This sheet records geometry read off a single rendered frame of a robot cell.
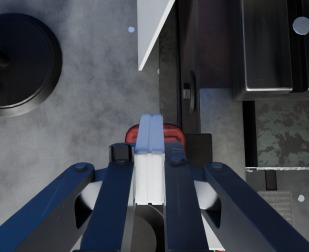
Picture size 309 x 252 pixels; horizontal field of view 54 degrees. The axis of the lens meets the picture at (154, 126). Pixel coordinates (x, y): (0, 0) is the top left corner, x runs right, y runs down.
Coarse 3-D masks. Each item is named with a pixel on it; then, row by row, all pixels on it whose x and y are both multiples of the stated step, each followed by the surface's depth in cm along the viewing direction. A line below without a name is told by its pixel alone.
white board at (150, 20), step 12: (144, 0) 95; (156, 0) 76; (168, 0) 64; (144, 12) 95; (156, 12) 76; (168, 12) 68; (144, 24) 95; (156, 24) 76; (144, 36) 95; (156, 36) 81; (144, 48) 95; (144, 60) 99
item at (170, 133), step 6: (132, 126) 30; (138, 126) 30; (168, 126) 30; (174, 126) 30; (126, 132) 30; (132, 132) 30; (168, 132) 30; (174, 132) 30; (180, 132) 30; (126, 138) 30; (132, 138) 29; (168, 138) 29; (174, 138) 29; (180, 138) 30
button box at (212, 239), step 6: (180, 72) 82; (180, 78) 81; (180, 84) 81; (180, 90) 80; (180, 96) 80; (180, 102) 79; (180, 108) 79; (180, 114) 78; (180, 120) 78; (180, 126) 77; (204, 222) 41; (204, 228) 41; (210, 228) 41; (210, 234) 41; (210, 240) 41; (216, 240) 41; (210, 246) 41; (216, 246) 41
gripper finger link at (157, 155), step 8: (152, 120) 20; (160, 120) 20; (152, 128) 18; (160, 128) 18; (152, 136) 17; (160, 136) 17; (152, 144) 16; (160, 144) 16; (152, 152) 15; (160, 152) 15; (152, 160) 15; (160, 160) 15; (152, 168) 15; (160, 168) 15; (152, 176) 15; (160, 176) 15; (152, 184) 15; (160, 184) 15; (152, 192) 15; (160, 192) 15; (152, 200) 16; (160, 200) 16
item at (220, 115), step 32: (192, 0) 59; (224, 0) 46; (160, 32) 108; (192, 32) 59; (224, 32) 45; (160, 64) 106; (192, 64) 60; (224, 64) 45; (160, 96) 105; (192, 96) 53; (224, 96) 42; (192, 128) 61; (224, 128) 41; (224, 160) 41
